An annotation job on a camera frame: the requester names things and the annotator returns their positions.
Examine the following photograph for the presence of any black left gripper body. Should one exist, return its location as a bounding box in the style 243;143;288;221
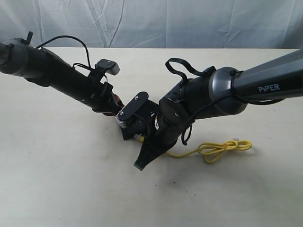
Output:
91;82;118;116

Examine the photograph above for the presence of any black network switch box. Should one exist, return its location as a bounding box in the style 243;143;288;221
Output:
122;99;159;141

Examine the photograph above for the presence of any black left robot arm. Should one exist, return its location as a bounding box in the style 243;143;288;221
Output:
0;32;124;116

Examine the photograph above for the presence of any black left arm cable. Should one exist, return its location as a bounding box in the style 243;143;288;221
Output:
35;35;107;95

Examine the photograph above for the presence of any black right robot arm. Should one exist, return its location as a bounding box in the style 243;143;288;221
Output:
134;50;303;170

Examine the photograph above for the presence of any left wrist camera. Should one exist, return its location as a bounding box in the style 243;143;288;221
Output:
95;59;120;76

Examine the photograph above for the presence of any grey backdrop curtain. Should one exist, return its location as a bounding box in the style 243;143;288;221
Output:
0;0;303;48

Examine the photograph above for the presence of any yellow ethernet cable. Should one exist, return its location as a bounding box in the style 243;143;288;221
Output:
134;134;253;164

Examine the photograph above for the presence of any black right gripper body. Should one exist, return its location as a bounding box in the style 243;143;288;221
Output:
142;111;189;151

